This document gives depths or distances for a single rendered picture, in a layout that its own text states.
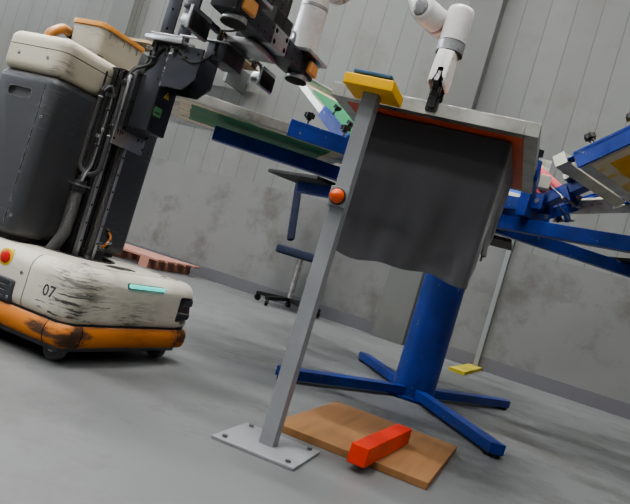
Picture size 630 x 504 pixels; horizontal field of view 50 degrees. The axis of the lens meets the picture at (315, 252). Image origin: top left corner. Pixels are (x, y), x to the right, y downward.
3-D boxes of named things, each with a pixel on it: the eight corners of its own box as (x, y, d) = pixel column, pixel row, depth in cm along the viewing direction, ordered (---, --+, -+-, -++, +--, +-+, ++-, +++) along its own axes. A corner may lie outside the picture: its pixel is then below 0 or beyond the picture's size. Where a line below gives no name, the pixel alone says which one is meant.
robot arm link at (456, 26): (422, 2, 190) (439, 18, 197) (411, 38, 190) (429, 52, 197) (467, -1, 180) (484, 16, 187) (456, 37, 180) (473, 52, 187)
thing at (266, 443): (292, 471, 155) (410, 75, 156) (210, 438, 162) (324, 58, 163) (319, 454, 176) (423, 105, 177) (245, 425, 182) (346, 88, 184)
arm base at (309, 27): (269, 42, 224) (282, -2, 224) (284, 57, 236) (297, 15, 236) (310, 49, 218) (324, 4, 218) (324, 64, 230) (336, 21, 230)
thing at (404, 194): (468, 291, 184) (512, 141, 184) (317, 248, 197) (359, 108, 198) (468, 292, 186) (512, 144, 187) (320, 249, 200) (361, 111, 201)
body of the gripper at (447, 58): (438, 55, 191) (427, 92, 191) (434, 40, 181) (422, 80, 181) (464, 59, 189) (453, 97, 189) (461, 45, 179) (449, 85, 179)
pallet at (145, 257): (199, 278, 684) (202, 268, 684) (152, 270, 608) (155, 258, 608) (108, 247, 730) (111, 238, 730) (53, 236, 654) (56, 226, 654)
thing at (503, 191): (469, 290, 186) (512, 143, 186) (455, 286, 187) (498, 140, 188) (478, 296, 229) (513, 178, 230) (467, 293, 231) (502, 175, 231)
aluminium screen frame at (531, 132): (538, 138, 174) (542, 124, 174) (330, 94, 192) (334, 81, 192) (532, 194, 249) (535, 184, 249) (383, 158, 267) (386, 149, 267)
